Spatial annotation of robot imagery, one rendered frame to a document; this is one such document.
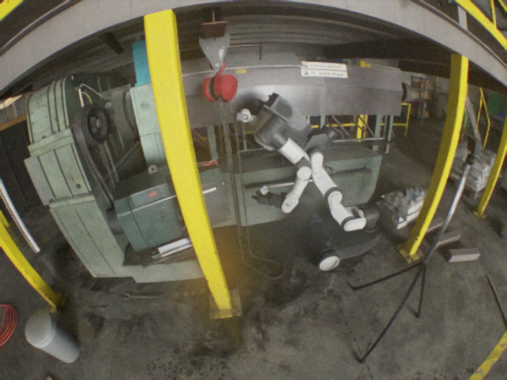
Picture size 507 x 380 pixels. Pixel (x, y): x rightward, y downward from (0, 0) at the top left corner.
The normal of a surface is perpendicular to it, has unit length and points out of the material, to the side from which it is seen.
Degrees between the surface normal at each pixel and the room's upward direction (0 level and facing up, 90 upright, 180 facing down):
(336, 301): 0
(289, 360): 0
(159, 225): 90
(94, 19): 90
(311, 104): 90
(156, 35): 90
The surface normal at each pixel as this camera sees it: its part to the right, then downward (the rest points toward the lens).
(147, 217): 0.49, 0.42
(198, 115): 0.17, 0.50
